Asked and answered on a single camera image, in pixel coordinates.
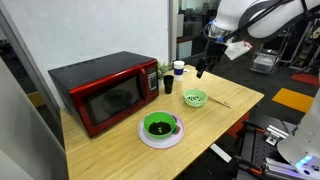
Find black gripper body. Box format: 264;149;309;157
203;39;228;66

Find bright green plastic bowl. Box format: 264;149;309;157
143;111;178;140

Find light mint green bowl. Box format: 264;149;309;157
182;87;209;109

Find black plastic cup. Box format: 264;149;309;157
162;74;175;95

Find small green potted plant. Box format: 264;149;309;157
156;61;173;82

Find wooden spoon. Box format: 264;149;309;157
206;95;234;109

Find dark crumbs in green bowl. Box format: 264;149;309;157
148;121;172;136

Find pale lavender round plate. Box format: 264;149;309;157
137;110;186;150

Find white strip on floor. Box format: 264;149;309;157
209;143;233;164

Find orange floor mat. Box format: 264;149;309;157
271;87;315;114

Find red floor mat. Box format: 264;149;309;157
290;71;320;88

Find red and black microwave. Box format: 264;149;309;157
47;50;161;139

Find white foreground panel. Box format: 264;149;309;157
0;56;70;180

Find grey vertical door frame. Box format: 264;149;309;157
167;0;180;65

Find black clamp orange handle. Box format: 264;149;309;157
233;155;265;177
242;119;268;135

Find metal shelf frame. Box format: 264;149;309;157
288;18;320;72

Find silver aluminium bracket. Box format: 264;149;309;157
265;124;290;147

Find grey diagonal frame beam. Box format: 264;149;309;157
0;6;65;133

